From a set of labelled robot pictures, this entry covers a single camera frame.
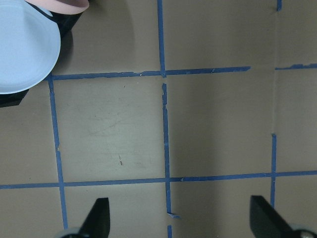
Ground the pink plate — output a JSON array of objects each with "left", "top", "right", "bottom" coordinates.
[{"left": 26, "top": 0, "right": 90, "bottom": 15}]

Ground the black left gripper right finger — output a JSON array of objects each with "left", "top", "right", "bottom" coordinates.
[{"left": 249, "top": 195, "right": 296, "bottom": 238}]

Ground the light blue plate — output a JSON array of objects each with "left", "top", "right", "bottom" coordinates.
[{"left": 0, "top": 0, "right": 61, "bottom": 94}]

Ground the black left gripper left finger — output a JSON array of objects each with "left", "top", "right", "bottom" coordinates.
[{"left": 78, "top": 198, "right": 110, "bottom": 238}]

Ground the black dish rack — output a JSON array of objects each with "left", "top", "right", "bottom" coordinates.
[{"left": 0, "top": 3, "right": 82, "bottom": 108}]

